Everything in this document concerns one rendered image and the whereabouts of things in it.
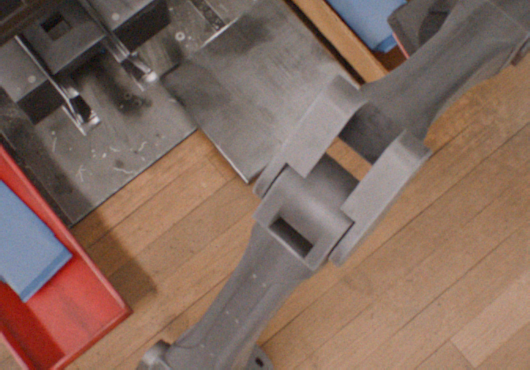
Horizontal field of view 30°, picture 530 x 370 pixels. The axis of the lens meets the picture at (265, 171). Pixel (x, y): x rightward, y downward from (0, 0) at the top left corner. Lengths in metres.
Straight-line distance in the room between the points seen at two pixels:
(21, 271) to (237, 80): 0.32
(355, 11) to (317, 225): 0.45
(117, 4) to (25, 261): 0.30
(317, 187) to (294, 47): 0.41
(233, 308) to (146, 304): 0.26
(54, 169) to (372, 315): 0.39
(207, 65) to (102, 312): 0.30
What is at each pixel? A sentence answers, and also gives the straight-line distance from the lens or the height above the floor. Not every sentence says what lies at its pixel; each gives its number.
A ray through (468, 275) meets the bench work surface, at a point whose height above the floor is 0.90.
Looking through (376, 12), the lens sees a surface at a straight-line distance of 1.16.
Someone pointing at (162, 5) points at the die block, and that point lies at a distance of 1.12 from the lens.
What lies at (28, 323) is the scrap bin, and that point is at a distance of 1.11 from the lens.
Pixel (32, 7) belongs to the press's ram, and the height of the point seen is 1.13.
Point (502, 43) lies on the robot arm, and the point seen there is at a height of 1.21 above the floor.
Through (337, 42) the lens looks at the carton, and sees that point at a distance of 1.14.
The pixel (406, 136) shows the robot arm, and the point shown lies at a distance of 0.73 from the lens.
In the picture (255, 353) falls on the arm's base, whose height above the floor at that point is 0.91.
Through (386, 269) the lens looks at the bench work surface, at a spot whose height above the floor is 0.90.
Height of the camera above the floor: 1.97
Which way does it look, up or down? 75 degrees down
